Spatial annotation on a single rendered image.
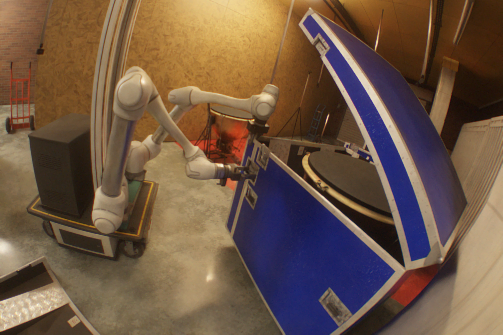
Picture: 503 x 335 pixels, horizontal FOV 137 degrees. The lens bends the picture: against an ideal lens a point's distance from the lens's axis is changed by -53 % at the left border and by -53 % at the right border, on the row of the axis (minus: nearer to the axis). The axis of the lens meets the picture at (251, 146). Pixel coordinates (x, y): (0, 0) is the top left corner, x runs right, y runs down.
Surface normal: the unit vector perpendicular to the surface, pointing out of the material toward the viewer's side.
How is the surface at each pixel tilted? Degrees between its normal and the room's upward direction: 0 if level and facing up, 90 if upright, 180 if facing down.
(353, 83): 90
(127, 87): 85
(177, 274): 0
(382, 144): 90
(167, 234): 0
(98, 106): 90
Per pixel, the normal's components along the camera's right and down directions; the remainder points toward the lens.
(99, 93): 0.25, 0.36
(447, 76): -0.68, 0.06
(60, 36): 0.70, 0.38
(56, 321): 0.25, -0.93
